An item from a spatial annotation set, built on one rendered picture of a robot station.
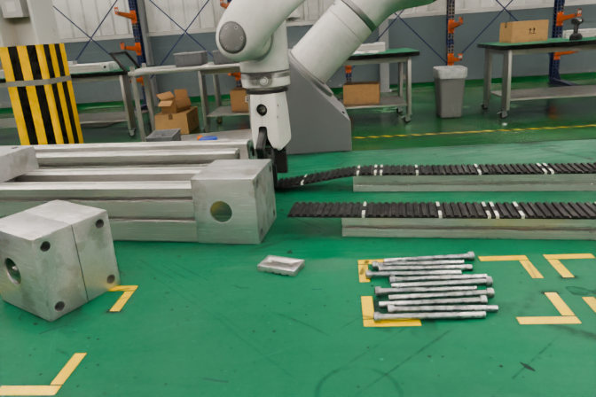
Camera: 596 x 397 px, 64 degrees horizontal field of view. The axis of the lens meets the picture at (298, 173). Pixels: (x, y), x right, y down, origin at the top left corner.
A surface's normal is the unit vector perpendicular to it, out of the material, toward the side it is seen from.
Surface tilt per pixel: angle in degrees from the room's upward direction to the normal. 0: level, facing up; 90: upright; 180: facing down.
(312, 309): 0
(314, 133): 90
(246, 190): 90
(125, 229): 90
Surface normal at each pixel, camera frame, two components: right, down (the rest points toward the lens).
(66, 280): 0.84, 0.10
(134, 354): -0.07, -0.96
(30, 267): -0.54, 0.27
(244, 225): -0.19, 0.29
